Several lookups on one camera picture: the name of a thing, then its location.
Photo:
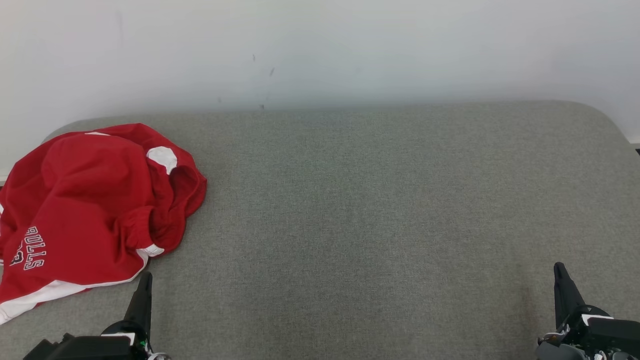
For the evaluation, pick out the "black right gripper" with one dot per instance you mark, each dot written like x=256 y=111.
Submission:
x=610 y=335

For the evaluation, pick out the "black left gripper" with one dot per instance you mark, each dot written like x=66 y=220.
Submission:
x=100 y=350

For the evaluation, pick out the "red jersey with white sleeves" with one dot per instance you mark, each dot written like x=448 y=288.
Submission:
x=100 y=165

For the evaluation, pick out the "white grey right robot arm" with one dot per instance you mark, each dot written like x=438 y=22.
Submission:
x=560 y=352

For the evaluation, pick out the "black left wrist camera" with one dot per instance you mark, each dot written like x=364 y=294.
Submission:
x=45 y=352

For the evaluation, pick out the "white wall baseboard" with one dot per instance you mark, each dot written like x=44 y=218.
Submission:
x=4 y=178

